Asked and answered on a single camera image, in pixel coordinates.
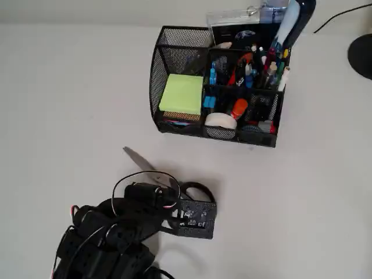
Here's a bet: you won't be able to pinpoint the bunch of pens and markers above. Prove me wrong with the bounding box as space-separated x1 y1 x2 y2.
228 52 253 87

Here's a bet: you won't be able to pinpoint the thin black cable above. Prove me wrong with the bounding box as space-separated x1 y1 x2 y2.
313 4 372 34

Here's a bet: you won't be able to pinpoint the red and grey staple remover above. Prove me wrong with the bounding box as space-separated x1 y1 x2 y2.
248 119 277 134

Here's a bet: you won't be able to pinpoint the black wrist camera board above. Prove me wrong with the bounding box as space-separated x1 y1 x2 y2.
159 199 218 241

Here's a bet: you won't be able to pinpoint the red pen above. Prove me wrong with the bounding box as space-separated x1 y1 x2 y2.
263 48 277 72

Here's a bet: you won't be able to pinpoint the blue capped marker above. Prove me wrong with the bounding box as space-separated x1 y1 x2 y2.
245 68 258 89

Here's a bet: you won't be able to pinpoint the black round lamp base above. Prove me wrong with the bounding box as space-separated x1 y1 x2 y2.
347 33 372 81

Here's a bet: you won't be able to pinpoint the black mesh desk organizer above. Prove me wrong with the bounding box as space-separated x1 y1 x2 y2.
149 25 291 148

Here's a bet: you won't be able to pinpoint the dark blue glossy curved tool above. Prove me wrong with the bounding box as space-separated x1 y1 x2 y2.
283 0 317 49

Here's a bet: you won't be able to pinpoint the thin black wire loop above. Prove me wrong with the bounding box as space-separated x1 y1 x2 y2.
112 170 181 217

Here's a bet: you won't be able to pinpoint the green marker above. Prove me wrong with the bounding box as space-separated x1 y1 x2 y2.
276 59 287 82

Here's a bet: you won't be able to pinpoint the multicolour sticky note stack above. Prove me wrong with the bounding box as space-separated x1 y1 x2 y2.
161 112 202 126

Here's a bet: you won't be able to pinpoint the orange capped glue stick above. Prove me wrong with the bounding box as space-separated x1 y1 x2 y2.
229 98 249 120

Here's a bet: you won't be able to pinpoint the grey handled scissors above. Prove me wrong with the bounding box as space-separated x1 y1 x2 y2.
122 146 217 204

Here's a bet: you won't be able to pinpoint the black card with globe print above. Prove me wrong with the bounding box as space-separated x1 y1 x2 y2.
211 24 281 49

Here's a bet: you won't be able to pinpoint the green sticky note pad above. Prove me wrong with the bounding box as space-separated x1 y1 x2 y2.
159 73 204 116

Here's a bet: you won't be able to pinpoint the red and white servo wire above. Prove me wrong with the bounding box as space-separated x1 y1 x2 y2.
70 205 81 224

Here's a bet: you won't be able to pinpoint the white tape roll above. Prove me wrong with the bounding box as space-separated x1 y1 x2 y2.
204 112 238 130

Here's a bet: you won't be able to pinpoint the white marker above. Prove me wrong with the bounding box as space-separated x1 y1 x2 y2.
277 66 291 92

